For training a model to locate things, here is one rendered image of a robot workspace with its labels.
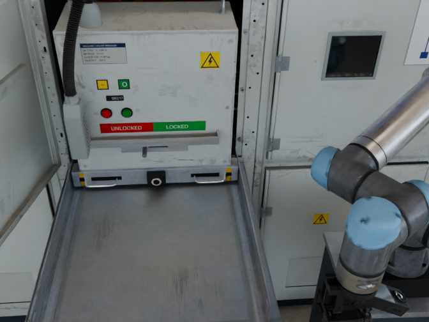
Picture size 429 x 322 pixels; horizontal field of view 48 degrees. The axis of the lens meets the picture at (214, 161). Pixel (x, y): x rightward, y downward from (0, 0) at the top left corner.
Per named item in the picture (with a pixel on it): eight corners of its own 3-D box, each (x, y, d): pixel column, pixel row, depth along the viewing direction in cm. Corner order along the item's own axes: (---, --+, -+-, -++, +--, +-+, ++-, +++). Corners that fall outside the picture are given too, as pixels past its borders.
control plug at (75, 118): (89, 160, 138) (79, 108, 127) (71, 160, 137) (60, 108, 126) (91, 143, 144) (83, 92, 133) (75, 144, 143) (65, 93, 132)
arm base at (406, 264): (419, 240, 141) (428, 215, 135) (435, 280, 129) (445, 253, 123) (367, 237, 142) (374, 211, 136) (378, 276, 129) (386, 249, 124)
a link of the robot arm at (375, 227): (417, 210, 71) (383, 235, 67) (399, 261, 78) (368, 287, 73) (373, 184, 76) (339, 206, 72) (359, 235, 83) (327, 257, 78)
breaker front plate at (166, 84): (229, 170, 158) (237, 33, 128) (80, 175, 154) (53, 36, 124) (229, 167, 159) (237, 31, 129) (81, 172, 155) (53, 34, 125)
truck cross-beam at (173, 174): (237, 180, 161) (238, 167, 157) (74, 186, 156) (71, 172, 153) (235, 170, 165) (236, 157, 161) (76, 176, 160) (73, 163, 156)
